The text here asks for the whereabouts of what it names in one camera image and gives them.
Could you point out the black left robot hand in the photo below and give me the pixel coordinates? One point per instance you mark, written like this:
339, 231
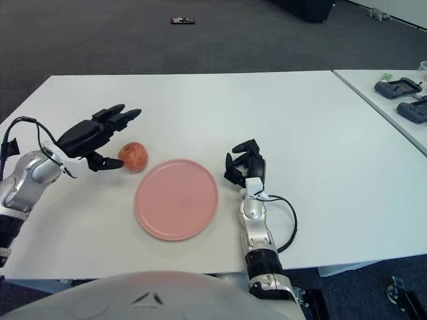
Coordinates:
83, 136

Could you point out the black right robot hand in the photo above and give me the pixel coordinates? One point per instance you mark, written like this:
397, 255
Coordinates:
258, 166

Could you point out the red yellow apple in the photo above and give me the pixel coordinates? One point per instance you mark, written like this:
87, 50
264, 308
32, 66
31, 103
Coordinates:
135, 156

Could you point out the pink round plate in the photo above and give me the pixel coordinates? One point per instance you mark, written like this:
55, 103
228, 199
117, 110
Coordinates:
177, 200

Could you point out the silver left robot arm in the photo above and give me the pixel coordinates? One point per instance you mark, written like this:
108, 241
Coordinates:
30, 170

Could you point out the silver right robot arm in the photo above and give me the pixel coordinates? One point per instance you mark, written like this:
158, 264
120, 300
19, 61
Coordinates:
255, 213

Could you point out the grey robot torso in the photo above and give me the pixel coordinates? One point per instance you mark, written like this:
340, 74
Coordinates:
183, 293

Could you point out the black stand leg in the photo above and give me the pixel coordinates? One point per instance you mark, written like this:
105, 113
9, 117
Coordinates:
317, 305
413, 306

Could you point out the small dark floor object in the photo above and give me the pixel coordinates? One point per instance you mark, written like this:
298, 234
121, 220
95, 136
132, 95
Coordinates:
183, 20

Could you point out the small green package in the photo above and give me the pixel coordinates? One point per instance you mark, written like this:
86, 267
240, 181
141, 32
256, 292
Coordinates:
387, 77

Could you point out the grey handheld controller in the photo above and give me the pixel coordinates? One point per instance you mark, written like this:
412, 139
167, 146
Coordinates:
395, 88
413, 111

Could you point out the black cabinet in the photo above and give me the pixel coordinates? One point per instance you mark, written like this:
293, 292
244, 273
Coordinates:
307, 10

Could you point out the grey caster wheel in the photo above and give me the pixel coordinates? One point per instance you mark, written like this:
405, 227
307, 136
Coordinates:
395, 289

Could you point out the clear plastic cup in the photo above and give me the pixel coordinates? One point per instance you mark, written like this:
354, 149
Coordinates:
423, 68

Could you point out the grey floor clutter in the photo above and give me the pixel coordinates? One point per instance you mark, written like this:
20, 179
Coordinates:
378, 14

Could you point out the white table frame bar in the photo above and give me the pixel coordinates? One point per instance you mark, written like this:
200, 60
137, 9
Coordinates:
40, 283
337, 270

